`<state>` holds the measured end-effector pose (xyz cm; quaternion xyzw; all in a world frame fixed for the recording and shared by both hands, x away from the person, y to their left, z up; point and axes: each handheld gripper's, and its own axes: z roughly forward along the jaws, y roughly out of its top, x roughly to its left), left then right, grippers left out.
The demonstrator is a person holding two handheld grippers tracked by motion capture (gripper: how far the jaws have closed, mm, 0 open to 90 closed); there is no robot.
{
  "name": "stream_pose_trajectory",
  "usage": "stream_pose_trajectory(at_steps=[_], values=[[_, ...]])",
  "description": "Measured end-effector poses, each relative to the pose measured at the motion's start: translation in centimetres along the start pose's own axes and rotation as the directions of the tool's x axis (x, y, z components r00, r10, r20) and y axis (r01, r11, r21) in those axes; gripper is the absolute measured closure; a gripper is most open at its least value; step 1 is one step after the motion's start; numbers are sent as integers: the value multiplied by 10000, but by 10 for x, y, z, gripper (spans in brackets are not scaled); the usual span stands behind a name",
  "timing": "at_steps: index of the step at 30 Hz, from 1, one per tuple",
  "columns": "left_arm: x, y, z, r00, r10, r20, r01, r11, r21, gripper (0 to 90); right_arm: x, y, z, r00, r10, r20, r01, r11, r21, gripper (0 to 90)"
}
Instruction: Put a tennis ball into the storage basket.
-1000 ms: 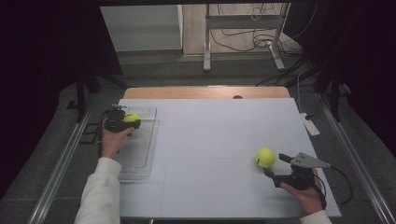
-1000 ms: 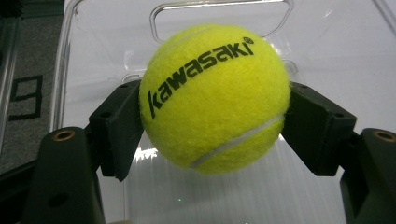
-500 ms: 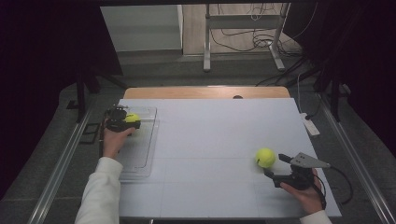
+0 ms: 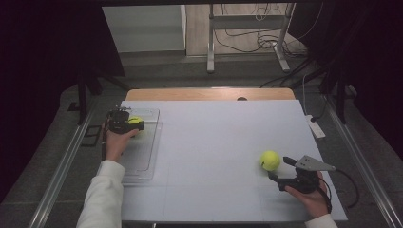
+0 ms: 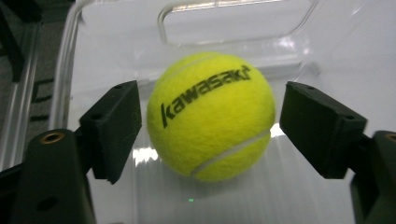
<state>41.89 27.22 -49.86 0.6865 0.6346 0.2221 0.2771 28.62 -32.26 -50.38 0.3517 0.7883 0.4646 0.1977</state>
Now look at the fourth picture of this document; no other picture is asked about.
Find dark curtain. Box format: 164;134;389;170
0;0;125;204
290;0;403;157

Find white power strip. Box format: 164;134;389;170
304;114;327;140

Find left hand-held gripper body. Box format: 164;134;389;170
106;106;131;135

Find white metal desk frame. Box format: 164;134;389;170
206;3;297;75

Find clear plastic tray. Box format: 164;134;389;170
108;107;163;185

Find black power strip cable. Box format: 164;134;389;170
309;94;329;124

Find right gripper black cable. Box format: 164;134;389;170
317;168;361;215

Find yellow tennis ball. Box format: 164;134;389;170
127;115;144;138
259;149;281;172

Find aluminium floor rail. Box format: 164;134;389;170
322;94;403;228
27;103;98;228

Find white table mat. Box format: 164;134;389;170
94;99;349;223

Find wooden table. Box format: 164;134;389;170
125;87;297;102

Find person's left hand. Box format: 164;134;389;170
104;127;141;163

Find white cabinet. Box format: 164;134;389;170
101;4;187;54

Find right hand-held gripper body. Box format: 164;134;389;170
278;154;337;195

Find tangle of floor cables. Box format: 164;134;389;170
213;3;325;89

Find person's right hand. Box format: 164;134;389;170
283;170;331;220

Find black metal stand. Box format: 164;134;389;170
67;66;131;126
317;61;358;125

